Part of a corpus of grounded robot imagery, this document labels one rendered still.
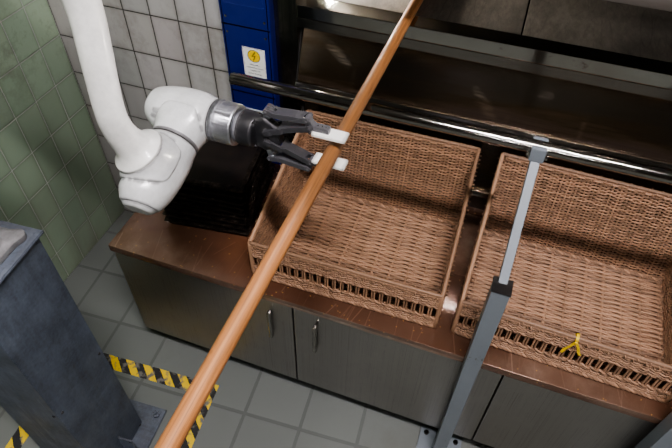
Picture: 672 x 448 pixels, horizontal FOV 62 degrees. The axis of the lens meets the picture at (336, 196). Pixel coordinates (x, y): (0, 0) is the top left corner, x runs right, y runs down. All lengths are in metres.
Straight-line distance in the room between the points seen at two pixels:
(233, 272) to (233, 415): 0.61
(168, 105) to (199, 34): 0.69
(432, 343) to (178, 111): 0.89
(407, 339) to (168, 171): 0.80
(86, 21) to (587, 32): 1.22
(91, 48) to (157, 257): 0.87
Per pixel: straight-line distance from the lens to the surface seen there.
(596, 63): 1.57
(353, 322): 1.59
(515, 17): 1.68
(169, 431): 0.81
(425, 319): 1.58
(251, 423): 2.11
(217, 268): 1.72
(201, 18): 1.84
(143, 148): 1.12
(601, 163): 1.27
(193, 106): 1.20
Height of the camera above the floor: 1.93
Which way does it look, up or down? 46 degrees down
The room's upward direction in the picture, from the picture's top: 1 degrees clockwise
